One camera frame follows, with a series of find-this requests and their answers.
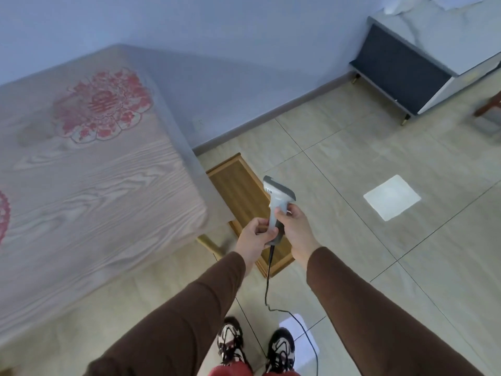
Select black scanner cable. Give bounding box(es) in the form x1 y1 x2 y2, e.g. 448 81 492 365
265 244 320 376

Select person's left black white sneaker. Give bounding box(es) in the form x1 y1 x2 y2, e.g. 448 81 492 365
217 316 246 367

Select person's left hand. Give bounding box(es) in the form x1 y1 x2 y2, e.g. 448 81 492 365
234 218 279 271

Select person's right forearm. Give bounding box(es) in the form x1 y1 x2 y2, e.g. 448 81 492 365
306 246 486 376

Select person's right black white sneaker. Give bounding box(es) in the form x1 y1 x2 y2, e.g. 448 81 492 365
267 327 295 375

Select square white paper sheet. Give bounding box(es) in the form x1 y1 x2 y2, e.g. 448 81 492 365
363 174 422 222

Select marble-top cabinet with dark front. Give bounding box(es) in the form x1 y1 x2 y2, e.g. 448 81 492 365
349 0 501 126

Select person's black white sneaker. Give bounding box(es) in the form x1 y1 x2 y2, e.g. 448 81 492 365
267 327 295 375
217 316 246 367

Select person's red trousers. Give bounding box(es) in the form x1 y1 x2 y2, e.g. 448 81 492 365
207 361 303 376

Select person's left forearm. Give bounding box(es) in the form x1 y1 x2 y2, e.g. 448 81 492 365
84 250 247 376

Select person's right hand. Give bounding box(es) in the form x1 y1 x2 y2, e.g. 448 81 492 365
275 204 323 266

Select grey white barcode scanner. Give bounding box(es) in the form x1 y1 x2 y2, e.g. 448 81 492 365
263 175 297 247

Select table with wood-grain floral cover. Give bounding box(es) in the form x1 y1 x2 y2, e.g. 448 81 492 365
0 44 224 349

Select wooden board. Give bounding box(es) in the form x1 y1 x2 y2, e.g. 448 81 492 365
206 152 295 279

